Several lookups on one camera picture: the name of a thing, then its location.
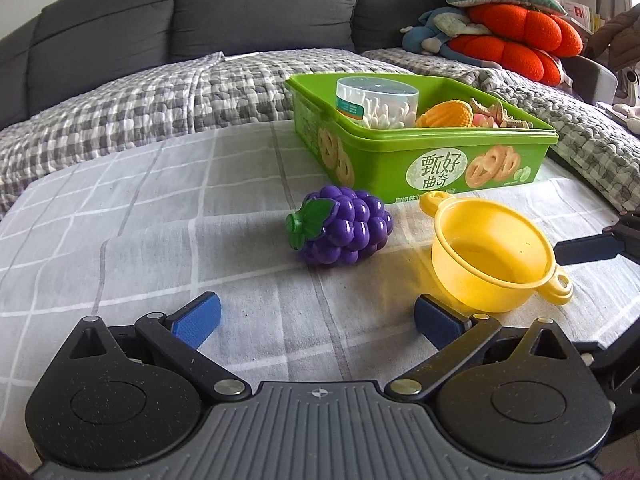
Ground white starfish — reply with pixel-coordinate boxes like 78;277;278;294
469;99;533;129

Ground yellow toy colander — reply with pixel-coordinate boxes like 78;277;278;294
419;191;574;313

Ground grey quilted blanket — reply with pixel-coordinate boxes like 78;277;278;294
364;48;640;210

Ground white plush toy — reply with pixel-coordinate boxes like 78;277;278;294
613;103;640;136

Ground light grey grid cloth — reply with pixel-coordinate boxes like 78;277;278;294
0;119;640;468

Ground purple toy grapes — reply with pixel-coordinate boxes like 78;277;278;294
285;185;394;266

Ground pink toy pig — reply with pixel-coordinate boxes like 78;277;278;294
472;113;497;128

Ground brown jacket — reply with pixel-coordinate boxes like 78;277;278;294
584;4;640;72

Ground yellow toy shell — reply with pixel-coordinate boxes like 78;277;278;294
416;100;474;128

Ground red flower cushion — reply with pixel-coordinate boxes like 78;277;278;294
447;3;582;87

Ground green plastic cookie box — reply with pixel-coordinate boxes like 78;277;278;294
285;73;559;203

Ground clear cotton swab jar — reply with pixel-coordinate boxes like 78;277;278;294
335;76;420;130

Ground grey checked sofa blanket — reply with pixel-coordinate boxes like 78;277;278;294
1;49;400;212

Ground blue plush toy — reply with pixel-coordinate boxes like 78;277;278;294
400;6;501;68

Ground dark grey sofa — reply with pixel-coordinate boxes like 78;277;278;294
0;0;618;131

